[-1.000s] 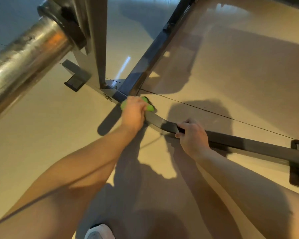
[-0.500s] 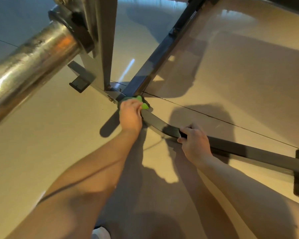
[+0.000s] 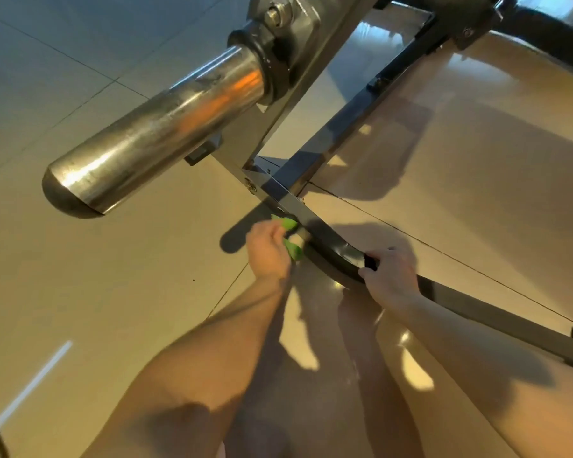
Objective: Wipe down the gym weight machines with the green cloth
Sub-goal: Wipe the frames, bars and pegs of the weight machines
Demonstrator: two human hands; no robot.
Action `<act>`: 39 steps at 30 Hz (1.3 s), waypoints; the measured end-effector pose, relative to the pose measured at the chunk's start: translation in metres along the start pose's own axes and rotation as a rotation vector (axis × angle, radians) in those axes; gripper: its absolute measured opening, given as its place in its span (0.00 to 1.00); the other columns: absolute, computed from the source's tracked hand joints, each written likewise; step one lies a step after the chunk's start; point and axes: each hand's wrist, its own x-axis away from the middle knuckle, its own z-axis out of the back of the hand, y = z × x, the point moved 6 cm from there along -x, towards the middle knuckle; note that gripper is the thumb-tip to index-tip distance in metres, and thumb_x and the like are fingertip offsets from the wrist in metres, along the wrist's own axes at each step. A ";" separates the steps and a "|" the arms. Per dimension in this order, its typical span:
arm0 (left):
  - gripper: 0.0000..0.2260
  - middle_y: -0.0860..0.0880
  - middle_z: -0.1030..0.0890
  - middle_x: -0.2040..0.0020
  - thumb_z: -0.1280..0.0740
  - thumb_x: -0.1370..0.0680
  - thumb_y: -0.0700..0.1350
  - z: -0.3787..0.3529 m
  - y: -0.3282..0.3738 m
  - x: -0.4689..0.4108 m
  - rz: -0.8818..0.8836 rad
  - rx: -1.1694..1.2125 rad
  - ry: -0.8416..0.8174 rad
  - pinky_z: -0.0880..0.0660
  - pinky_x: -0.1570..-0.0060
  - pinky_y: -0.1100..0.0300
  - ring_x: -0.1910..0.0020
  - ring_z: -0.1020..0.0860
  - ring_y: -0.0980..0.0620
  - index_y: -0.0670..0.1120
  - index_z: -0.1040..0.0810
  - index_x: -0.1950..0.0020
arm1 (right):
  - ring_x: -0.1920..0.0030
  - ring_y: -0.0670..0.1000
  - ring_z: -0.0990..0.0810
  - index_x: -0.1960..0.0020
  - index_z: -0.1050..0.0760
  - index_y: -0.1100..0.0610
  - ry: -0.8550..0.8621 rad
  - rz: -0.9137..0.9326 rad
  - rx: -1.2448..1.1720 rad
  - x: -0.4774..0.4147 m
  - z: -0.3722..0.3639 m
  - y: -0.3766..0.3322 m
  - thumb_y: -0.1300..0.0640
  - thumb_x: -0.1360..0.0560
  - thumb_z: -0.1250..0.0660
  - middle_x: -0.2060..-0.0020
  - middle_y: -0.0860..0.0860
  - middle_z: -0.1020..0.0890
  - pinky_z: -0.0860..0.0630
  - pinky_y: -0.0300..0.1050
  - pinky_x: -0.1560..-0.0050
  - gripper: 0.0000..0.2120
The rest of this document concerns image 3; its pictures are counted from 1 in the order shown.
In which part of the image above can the person's left hand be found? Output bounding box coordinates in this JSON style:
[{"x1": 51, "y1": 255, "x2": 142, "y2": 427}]
[{"x1": 245, "y1": 218, "x2": 295, "y2": 282}]

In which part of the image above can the chrome weight storage peg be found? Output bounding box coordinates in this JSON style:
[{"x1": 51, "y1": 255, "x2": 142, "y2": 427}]
[{"x1": 42, "y1": 20, "x2": 294, "y2": 220}]

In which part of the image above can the person's right hand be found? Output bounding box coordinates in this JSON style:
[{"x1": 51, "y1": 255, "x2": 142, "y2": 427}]
[{"x1": 358, "y1": 245, "x2": 421, "y2": 313}]

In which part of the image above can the green cleaning cloth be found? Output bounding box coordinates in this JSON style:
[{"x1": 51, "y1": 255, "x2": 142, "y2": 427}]
[{"x1": 275, "y1": 215, "x2": 307, "y2": 263}]

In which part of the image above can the grey steel gym machine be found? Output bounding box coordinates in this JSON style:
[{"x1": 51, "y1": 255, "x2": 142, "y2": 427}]
[{"x1": 183, "y1": 0, "x2": 573, "y2": 375}]

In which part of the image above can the person's left forearm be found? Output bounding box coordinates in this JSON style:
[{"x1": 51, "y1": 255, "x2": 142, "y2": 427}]
[{"x1": 81, "y1": 274, "x2": 292, "y2": 458}]

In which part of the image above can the person's right forearm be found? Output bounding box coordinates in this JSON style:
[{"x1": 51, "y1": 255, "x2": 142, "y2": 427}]
[{"x1": 386, "y1": 293, "x2": 573, "y2": 458}]

